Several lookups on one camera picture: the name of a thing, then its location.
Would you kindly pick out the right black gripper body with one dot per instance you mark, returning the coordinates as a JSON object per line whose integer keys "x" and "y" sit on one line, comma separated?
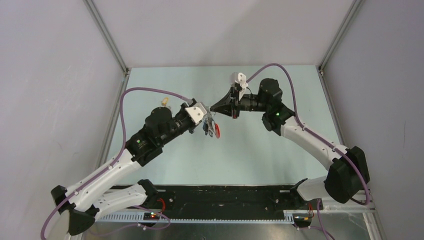
{"x": 247, "y": 102}

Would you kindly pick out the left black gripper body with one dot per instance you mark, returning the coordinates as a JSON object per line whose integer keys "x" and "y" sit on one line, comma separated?
{"x": 183, "y": 125}

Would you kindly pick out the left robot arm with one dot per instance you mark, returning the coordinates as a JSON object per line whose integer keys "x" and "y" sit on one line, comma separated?
{"x": 87, "y": 201}

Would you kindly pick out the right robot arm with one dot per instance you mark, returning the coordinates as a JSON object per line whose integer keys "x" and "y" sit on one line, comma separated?
{"x": 347, "y": 170}

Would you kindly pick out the key with yellow tag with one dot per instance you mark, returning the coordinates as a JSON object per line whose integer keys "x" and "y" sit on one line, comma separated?
{"x": 164, "y": 102}

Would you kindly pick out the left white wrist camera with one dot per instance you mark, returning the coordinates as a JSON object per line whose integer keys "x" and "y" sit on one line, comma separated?
{"x": 197, "y": 112}

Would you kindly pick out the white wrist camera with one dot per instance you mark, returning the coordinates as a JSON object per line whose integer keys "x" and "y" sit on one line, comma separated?
{"x": 197, "y": 112}
{"x": 238, "y": 81}

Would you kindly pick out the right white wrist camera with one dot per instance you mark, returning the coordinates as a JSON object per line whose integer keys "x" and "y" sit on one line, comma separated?
{"x": 238, "y": 81}

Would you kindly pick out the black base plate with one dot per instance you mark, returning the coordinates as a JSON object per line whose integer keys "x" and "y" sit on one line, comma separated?
{"x": 227, "y": 202}

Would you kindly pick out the grey slotted cable duct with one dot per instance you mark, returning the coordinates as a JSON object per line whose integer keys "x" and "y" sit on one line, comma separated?
{"x": 145, "y": 217}

